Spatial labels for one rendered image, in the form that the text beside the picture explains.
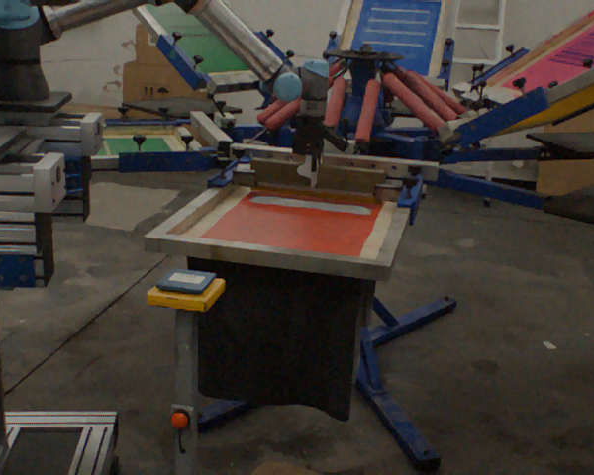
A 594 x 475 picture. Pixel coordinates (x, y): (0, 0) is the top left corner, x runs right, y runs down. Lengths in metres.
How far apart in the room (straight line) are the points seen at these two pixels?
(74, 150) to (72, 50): 5.18
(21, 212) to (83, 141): 0.50
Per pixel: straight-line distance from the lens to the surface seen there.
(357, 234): 2.08
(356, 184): 2.33
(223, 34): 2.11
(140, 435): 2.97
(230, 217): 2.17
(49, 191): 1.63
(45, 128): 2.12
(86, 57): 7.23
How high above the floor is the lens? 1.60
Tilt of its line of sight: 19 degrees down
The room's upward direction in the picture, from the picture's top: 3 degrees clockwise
